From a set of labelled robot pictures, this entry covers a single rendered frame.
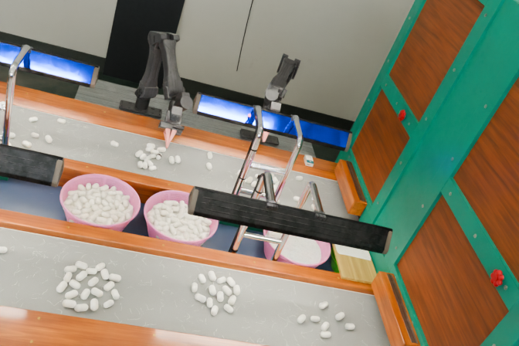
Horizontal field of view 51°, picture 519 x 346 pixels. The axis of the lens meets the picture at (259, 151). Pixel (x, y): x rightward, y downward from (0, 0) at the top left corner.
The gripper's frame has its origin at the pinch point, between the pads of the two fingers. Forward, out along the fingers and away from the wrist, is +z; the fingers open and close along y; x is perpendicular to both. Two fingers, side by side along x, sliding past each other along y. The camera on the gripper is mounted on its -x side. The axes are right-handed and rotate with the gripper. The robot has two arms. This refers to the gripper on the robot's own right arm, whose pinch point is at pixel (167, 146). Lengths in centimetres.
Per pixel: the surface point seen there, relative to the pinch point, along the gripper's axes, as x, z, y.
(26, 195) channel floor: -18, 34, -45
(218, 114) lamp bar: -35.3, -5.7, 12.6
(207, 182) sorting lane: -9.6, 13.8, 17.7
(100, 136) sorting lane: 0.5, 2.2, -26.7
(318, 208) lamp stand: -73, 29, 41
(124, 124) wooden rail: 5.2, -6.4, -18.6
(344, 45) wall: 132, -150, 128
